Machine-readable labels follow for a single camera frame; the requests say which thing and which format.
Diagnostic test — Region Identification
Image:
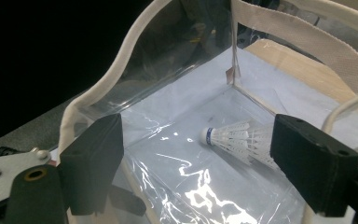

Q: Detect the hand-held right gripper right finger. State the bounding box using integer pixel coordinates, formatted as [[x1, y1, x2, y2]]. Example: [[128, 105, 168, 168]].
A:
[[269, 113, 358, 217]]

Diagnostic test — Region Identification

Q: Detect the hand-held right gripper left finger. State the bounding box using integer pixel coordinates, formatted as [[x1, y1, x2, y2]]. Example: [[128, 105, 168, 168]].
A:
[[58, 113, 126, 217]]

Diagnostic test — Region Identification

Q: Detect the clear plastic bag beige trim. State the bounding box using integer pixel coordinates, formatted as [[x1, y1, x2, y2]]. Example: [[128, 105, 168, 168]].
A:
[[57, 0, 358, 224]]

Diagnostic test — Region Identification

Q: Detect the left hand-held gripper cable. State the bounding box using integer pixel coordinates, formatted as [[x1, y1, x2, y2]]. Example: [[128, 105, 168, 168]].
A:
[[0, 146, 24, 158]]

